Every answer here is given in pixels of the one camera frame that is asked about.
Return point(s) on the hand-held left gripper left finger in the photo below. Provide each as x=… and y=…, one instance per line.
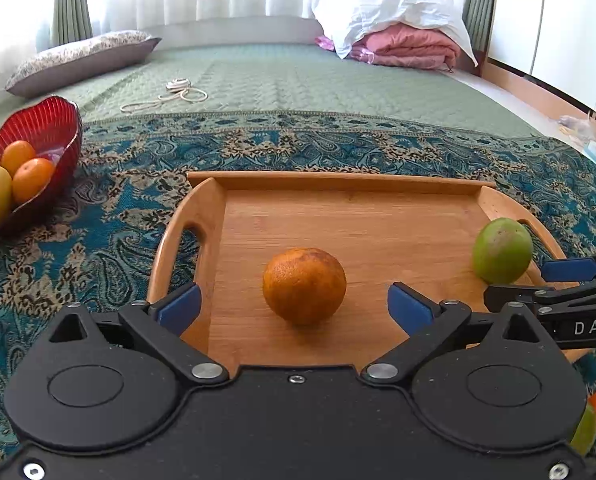
x=180, y=306

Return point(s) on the green quilted mat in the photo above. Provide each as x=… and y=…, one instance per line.
x=288, y=80

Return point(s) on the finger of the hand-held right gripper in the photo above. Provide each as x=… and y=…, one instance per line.
x=518, y=292
x=568, y=270

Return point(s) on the green fruit with brown patch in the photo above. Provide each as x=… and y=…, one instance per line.
x=502, y=252

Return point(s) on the small orange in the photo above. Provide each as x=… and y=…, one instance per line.
x=18, y=155
x=32, y=180

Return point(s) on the white duvet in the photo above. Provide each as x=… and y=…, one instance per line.
x=383, y=5

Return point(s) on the clear plastic bag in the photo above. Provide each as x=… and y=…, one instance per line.
x=575, y=127

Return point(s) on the green curtain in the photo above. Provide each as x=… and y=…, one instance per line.
x=70, y=0
x=479, y=10

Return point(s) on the pink folded quilt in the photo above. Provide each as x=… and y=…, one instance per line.
x=413, y=45

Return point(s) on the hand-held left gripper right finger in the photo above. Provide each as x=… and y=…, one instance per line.
x=408, y=310

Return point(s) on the teal paisley blanket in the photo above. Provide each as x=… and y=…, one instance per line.
x=128, y=160

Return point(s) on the red glass bowl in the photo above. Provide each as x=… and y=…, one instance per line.
x=53, y=115

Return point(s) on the white wardrobe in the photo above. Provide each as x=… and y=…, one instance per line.
x=553, y=15

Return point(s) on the large orange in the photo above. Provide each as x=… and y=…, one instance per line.
x=304, y=285

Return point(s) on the plain green fruit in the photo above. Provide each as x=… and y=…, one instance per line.
x=585, y=432

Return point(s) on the white bed headboard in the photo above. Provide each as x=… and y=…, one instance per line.
x=228, y=30

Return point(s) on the floral pillow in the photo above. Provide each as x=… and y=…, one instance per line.
x=78, y=60

